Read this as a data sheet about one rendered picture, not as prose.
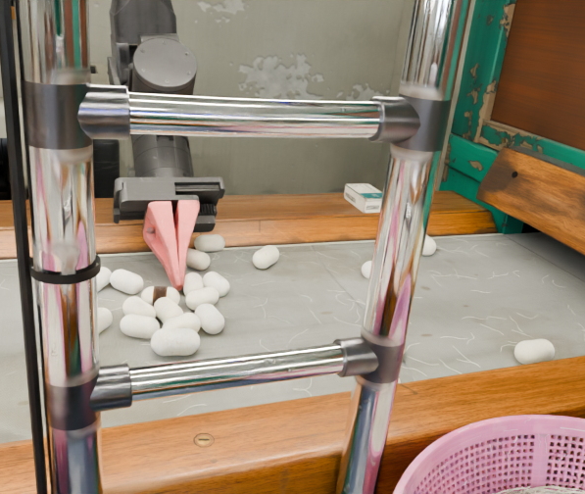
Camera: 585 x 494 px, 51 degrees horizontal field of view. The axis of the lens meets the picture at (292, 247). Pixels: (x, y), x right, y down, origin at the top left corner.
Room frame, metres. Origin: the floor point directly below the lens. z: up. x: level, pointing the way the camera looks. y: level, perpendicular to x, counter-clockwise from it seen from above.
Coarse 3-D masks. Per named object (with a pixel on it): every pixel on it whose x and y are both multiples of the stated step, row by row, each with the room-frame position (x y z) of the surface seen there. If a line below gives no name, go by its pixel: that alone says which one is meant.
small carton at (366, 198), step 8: (352, 184) 0.77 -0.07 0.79; (360, 184) 0.78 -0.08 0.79; (368, 184) 0.78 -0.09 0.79; (344, 192) 0.77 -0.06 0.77; (352, 192) 0.75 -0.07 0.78; (360, 192) 0.74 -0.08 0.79; (368, 192) 0.74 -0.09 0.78; (376, 192) 0.75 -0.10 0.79; (352, 200) 0.75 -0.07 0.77; (360, 200) 0.73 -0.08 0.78; (368, 200) 0.72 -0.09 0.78; (376, 200) 0.72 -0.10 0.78; (360, 208) 0.73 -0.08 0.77; (368, 208) 0.72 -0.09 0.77; (376, 208) 0.73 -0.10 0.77
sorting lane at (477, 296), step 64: (128, 256) 0.58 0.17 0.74; (320, 256) 0.63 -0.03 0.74; (448, 256) 0.67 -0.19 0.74; (512, 256) 0.69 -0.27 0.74; (0, 320) 0.43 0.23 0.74; (256, 320) 0.47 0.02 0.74; (320, 320) 0.48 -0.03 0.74; (448, 320) 0.51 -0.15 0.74; (512, 320) 0.52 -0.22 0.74; (576, 320) 0.53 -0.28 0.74; (0, 384) 0.34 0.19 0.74; (320, 384) 0.38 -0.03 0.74
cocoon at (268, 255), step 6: (270, 246) 0.59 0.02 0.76; (258, 252) 0.58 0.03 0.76; (264, 252) 0.58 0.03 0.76; (270, 252) 0.58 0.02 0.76; (276, 252) 0.59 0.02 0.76; (258, 258) 0.57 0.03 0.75; (264, 258) 0.57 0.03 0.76; (270, 258) 0.58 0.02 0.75; (276, 258) 0.59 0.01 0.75; (258, 264) 0.57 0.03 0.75; (264, 264) 0.57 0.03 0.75; (270, 264) 0.58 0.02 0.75
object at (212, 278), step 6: (204, 276) 0.52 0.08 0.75; (210, 276) 0.51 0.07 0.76; (216, 276) 0.51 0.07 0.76; (204, 282) 0.51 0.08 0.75; (210, 282) 0.51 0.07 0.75; (216, 282) 0.50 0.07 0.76; (222, 282) 0.50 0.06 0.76; (216, 288) 0.50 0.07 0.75; (222, 288) 0.50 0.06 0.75; (228, 288) 0.50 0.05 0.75; (222, 294) 0.50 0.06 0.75
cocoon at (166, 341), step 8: (168, 328) 0.41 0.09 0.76; (176, 328) 0.41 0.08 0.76; (184, 328) 0.41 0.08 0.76; (152, 336) 0.40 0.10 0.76; (160, 336) 0.40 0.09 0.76; (168, 336) 0.40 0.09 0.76; (176, 336) 0.40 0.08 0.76; (184, 336) 0.40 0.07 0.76; (192, 336) 0.40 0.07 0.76; (152, 344) 0.39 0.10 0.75; (160, 344) 0.39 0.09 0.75; (168, 344) 0.39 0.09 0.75; (176, 344) 0.39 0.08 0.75; (184, 344) 0.40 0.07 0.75; (192, 344) 0.40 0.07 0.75; (160, 352) 0.39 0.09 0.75; (168, 352) 0.39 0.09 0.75; (176, 352) 0.39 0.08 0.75; (184, 352) 0.40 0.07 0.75; (192, 352) 0.40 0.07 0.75
